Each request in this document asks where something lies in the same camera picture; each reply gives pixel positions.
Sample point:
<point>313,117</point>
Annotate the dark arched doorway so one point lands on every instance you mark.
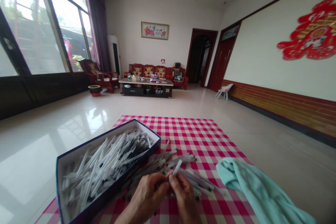
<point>198,56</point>

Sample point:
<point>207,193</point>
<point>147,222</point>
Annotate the purple curtain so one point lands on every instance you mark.
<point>98,24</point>

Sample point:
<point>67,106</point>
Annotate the pink white checked cloth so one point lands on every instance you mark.
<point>199,140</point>

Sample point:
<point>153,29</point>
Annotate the red wooden armchair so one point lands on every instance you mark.
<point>94,73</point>

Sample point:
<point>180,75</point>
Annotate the white standing air conditioner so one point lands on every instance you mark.
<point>114,54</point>

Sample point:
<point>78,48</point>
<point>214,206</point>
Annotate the black massage cushion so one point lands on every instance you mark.
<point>177,70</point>

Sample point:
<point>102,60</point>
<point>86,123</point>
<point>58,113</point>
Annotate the red wooden door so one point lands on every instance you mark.
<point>223,61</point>

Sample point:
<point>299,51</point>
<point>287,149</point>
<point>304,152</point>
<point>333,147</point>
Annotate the heap of pens in box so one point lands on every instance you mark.
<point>105,161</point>

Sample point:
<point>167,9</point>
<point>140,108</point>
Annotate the large window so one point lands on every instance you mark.
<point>39,24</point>

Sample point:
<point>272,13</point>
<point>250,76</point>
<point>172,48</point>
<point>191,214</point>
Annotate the black coffee table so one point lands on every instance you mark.
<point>145,87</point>

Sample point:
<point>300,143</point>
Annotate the red wooden sofa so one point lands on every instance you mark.
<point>139,71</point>

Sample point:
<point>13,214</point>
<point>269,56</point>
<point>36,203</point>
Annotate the small pink chair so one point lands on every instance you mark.
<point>225,90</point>

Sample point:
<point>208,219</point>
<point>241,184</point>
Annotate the single clear plastic pen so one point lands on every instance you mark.
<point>177,167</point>

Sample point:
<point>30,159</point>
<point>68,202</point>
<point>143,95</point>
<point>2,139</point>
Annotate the black red plant pot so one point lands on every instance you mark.
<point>94,90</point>

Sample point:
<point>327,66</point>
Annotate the person's left hand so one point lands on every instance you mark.
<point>147,191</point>

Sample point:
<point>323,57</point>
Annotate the blue cardboard box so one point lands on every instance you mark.
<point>78,155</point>

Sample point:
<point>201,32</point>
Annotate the person's left fingers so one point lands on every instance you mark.
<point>163,184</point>

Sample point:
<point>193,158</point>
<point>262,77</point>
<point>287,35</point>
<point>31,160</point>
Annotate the loose pile of clear pens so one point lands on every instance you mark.
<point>189,171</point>

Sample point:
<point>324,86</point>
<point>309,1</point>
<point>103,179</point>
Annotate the framed flower picture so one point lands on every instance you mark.
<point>155,30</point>

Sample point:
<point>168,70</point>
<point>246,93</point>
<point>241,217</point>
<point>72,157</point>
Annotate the person's right hand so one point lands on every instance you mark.
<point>185,192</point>

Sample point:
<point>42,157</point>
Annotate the red gold wall decoration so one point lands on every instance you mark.
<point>312,32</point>

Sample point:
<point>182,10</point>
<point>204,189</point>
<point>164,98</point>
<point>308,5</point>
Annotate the mint green towel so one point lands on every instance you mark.
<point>252,190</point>

